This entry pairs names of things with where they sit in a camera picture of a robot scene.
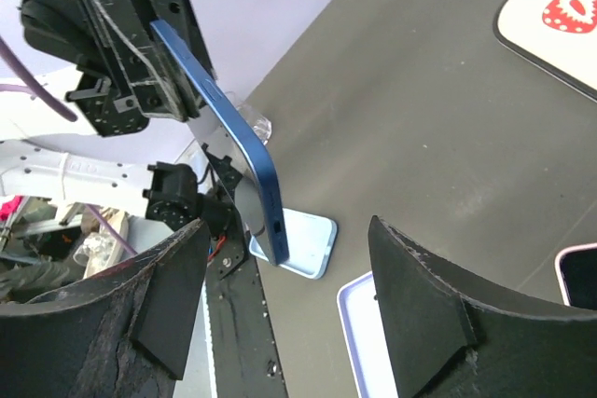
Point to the blue-edged black phone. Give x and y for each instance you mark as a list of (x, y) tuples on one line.
[(257, 195)]

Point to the strawberry print tray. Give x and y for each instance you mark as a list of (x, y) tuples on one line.
[(557, 36)]

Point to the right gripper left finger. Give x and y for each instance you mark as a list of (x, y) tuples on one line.
[(124, 332)]

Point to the light blue phone case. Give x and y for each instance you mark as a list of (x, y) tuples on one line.
[(311, 239)]

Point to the lavender phone case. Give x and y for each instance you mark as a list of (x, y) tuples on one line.
[(361, 324)]

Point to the pink phone case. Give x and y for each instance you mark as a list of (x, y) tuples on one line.
[(576, 273)]

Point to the clear glass cup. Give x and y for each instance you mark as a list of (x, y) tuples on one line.
[(260, 125)]

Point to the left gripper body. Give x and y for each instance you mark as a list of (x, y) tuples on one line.
[(127, 75)]

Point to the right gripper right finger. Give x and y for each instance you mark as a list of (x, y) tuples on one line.
[(451, 333)]

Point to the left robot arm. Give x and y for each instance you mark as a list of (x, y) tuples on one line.
[(163, 192)]

